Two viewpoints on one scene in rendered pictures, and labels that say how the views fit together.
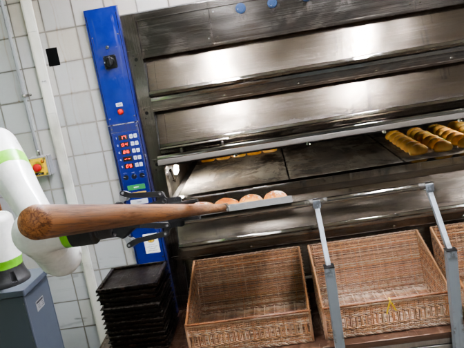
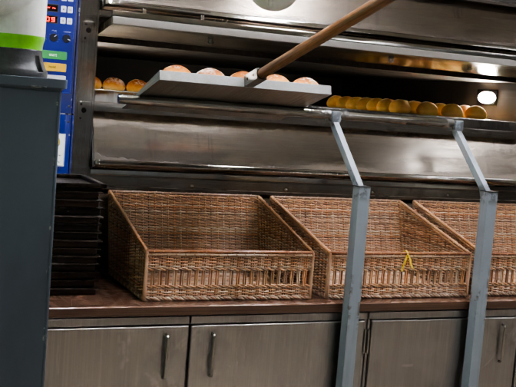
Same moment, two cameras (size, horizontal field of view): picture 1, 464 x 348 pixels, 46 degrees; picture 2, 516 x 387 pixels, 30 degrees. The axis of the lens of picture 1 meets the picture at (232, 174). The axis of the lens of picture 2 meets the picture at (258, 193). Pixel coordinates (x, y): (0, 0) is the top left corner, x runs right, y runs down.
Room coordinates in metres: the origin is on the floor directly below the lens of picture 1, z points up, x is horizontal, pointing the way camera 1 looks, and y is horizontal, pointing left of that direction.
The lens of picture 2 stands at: (-0.33, 1.38, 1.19)
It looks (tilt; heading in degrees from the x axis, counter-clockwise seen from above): 6 degrees down; 331
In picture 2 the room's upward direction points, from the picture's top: 5 degrees clockwise
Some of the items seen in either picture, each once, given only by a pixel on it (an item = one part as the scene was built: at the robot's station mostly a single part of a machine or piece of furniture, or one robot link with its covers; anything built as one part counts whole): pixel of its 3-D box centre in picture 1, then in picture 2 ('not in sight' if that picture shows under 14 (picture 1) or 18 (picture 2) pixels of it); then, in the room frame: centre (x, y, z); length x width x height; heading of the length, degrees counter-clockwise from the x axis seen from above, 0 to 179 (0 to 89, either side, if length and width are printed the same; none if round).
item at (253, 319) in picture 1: (248, 297); (206, 243); (2.43, 0.02, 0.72); 0.56 x 0.49 x 0.28; 85
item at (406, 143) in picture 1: (438, 136); (404, 107); (3.05, -1.18, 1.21); 0.61 x 0.48 x 0.06; 175
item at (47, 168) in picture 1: (41, 166); not in sight; (2.73, 0.93, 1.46); 0.10 x 0.07 x 0.10; 85
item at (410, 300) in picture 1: (375, 280); (365, 244); (2.38, -0.57, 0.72); 0.56 x 0.49 x 0.28; 86
